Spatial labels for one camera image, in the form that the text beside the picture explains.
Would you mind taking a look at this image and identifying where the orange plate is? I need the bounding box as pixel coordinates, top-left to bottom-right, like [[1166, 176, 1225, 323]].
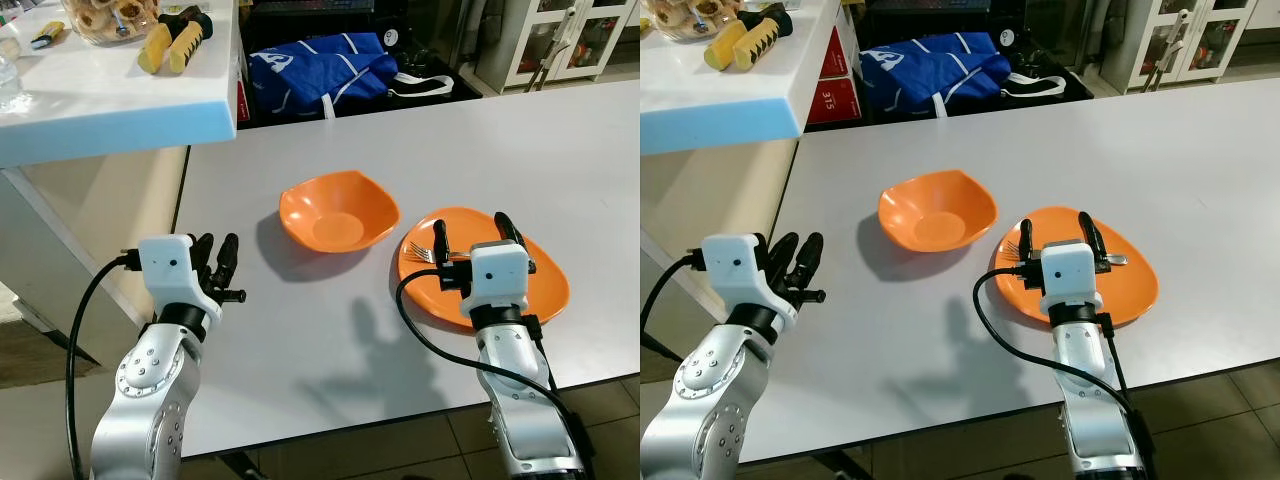
[[995, 206, 1160, 330], [398, 207, 571, 330]]

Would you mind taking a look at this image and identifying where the beige counter base panel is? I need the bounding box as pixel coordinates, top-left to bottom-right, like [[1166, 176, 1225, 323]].
[[640, 138, 801, 333], [0, 147, 190, 347]]

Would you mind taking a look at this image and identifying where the black table leg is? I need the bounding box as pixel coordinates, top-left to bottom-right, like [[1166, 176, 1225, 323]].
[[215, 452, 264, 480], [808, 450, 872, 480]]

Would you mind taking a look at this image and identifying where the white counter top blue edge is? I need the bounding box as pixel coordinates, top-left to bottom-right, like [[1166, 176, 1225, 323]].
[[0, 0, 240, 169], [640, 0, 844, 157]]

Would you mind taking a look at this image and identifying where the blue bag with white print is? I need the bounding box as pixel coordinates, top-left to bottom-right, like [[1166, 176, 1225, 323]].
[[248, 32, 400, 120], [862, 32, 1012, 117]]

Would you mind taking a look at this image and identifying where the white glass door cabinet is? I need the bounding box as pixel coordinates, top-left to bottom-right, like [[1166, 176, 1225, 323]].
[[475, 0, 641, 94], [1100, 0, 1260, 94]]

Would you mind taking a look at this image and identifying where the clear jar of pastries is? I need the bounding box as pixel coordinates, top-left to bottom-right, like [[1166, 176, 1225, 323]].
[[62, 0, 162, 48], [650, 0, 737, 42]]

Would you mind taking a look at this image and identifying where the clear plastic bottle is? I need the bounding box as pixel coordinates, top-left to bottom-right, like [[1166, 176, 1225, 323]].
[[0, 40, 32, 114]]

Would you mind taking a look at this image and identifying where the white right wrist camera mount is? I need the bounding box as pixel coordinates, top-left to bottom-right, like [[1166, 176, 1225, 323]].
[[467, 240, 532, 313], [1039, 240, 1102, 317]]

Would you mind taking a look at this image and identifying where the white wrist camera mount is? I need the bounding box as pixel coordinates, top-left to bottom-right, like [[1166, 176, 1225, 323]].
[[467, 240, 532, 313], [138, 235, 224, 322], [702, 235, 787, 322], [1039, 240, 1102, 317]]

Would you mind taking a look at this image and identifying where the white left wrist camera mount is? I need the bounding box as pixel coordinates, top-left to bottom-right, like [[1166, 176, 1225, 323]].
[[138, 235, 224, 322], [702, 235, 787, 322]]

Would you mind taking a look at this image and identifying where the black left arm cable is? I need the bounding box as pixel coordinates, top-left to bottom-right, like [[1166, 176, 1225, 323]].
[[64, 254, 142, 480], [640, 254, 706, 353]]

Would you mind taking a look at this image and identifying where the black and white strap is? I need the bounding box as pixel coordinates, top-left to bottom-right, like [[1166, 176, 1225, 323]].
[[1000, 72, 1067, 99], [387, 72, 454, 100]]

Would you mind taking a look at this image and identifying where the yellow and black handle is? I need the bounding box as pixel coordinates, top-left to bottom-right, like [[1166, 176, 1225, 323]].
[[167, 12, 214, 75], [137, 20, 177, 75], [734, 8, 794, 72], [704, 18, 747, 70]]

